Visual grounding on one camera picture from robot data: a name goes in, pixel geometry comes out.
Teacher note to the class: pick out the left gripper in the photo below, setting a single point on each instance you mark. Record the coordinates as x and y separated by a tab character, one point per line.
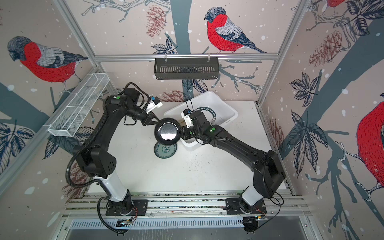
149	120

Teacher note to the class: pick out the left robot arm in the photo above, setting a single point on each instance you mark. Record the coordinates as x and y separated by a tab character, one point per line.
93	157

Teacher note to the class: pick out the black round plate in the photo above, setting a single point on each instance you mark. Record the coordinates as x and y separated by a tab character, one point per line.
167	131

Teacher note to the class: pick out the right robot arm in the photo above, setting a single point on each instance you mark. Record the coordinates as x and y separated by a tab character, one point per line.
268	173

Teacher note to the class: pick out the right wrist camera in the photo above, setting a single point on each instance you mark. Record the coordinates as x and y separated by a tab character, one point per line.
193	118

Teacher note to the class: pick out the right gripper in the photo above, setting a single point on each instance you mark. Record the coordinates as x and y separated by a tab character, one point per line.
185	134

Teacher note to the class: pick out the green rim plate front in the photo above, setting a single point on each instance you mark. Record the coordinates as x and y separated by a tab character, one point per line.
209	113

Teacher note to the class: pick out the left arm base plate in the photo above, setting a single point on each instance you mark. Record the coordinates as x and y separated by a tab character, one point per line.
127	208

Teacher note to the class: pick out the teal patterned small plate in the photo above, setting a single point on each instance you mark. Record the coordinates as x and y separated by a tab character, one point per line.
164	151

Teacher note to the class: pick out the horizontal aluminium frame bar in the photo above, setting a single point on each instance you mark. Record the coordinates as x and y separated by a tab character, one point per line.
149	58

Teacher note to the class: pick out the white wire mesh basket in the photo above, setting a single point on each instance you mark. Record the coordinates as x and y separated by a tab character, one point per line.
71	118

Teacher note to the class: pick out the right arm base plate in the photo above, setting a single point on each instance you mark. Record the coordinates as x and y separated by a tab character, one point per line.
240	207

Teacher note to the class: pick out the white plastic bin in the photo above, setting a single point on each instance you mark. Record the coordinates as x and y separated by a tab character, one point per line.
225	113

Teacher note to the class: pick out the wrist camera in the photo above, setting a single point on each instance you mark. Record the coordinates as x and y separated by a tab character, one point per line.
193	118
155	102

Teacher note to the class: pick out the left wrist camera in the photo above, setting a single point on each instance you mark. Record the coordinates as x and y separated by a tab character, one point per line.
155	102

